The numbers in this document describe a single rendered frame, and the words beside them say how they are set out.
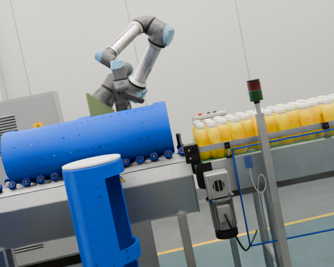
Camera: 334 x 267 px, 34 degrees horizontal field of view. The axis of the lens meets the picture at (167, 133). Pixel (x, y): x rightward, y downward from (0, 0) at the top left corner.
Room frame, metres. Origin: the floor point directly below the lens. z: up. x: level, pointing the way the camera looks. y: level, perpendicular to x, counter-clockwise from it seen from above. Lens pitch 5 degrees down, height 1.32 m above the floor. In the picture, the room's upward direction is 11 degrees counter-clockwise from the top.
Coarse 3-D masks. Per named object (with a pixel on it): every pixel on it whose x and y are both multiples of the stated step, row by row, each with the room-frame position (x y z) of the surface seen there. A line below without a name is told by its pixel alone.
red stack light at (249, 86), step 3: (258, 81) 2.50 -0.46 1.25; (249, 84) 2.50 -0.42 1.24; (252, 84) 2.50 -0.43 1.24; (255, 84) 2.49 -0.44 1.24; (258, 84) 2.50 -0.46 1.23; (249, 87) 2.51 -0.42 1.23; (252, 87) 2.50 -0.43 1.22; (255, 87) 2.49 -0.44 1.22; (258, 87) 2.50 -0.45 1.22; (249, 90) 2.51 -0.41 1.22; (252, 90) 2.50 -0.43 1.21; (255, 90) 2.49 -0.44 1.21
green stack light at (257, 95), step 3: (258, 90) 2.49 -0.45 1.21; (261, 90) 2.51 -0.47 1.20; (249, 93) 2.51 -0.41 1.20; (252, 93) 2.50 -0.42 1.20; (255, 93) 2.49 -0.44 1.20; (258, 93) 2.49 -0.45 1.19; (261, 93) 2.51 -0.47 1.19; (249, 96) 2.52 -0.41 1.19; (252, 96) 2.50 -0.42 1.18; (255, 96) 2.49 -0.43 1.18; (258, 96) 2.49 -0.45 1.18; (261, 96) 2.50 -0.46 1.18; (252, 99) 2.50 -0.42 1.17; (255, 99) 2.49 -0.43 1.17; (258, 99) 2.49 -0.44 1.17; (261, 99) 2.50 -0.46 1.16
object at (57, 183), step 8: (168, 160) 2.78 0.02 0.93; (176, 160) 2.77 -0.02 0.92; (184, 160) 2.76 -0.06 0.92; (128, 168) 2.77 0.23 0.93; (136, 168) 2.77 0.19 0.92; (144, 168) 2.76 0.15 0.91; (40, 184) 2.78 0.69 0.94; (48, 184) 2.77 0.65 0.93; (56, 184) 2.77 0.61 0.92; (64, 184) 2.76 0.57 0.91; (0, 192) 2.78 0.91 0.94; (8, 192) 2.77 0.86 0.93; (16, 192) 2.77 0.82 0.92; (24, 192) 2.76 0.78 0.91
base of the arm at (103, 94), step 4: (100, 88) 3.37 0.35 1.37; (104, 88) 3.36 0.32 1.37; (108, 88) 3.35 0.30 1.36; (96, 92) 3.37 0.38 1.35; (100, 92) 3.35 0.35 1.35; (104, 92) 3.35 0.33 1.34; (108, 92) 3.35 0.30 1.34; (112, 92) 3.36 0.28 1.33; (96, 96) 3.34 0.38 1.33; (100, 96) 3.33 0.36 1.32; (104, 96) 3.34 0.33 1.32; (108, 96) 3.34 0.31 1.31; (112, 96) 3.37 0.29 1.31; (100, 100) 3.33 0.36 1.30; (104, 100) 3.33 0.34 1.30; (108, 100) 3.35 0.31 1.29; (112, 100) 3.37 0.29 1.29; (108, 104) 3.34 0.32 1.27; (112, 104) 3.38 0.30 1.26
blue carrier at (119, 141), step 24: (96, 120) 2.80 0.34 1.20; (120, 120) 2.77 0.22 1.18; (144, 120) 2.76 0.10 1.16; (168, 120) 2.75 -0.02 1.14; (24, 144) 2.76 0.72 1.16; (48, 144) 2.75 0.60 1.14; (72, 144) 2.74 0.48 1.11; (96, 144) 2.74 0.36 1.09; (120, 144) 2.74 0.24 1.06; (144, 144) 2.75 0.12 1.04; (168, 144) 2.76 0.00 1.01; (24, 168) 2.75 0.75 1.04; (48, 168) 2.77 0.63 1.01
